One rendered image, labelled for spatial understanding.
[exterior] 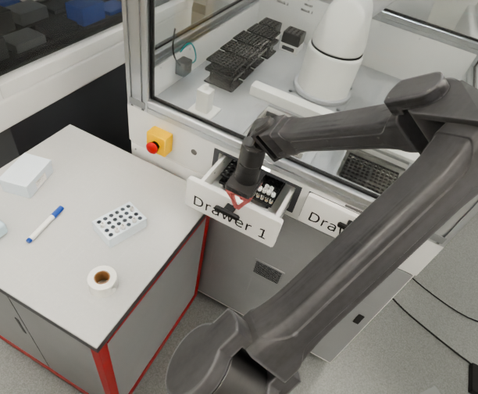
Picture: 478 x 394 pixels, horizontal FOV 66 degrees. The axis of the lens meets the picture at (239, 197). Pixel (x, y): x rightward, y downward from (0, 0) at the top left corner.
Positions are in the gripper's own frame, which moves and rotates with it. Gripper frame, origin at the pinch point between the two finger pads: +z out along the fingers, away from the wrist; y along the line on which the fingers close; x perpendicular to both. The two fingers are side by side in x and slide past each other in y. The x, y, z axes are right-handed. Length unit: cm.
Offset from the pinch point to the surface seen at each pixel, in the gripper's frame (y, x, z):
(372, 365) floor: 29, -73, 96
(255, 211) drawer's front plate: 2.3, -4.2, 3.3
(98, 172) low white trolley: 3, 50, 21
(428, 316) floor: 70, -95, 96
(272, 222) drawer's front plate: 2.3, -9.5, 4.1
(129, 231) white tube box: -12.8, 25.8, 17.2
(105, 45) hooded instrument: 48, 82, 6
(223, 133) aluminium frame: 19.1, 15.3, -2.5
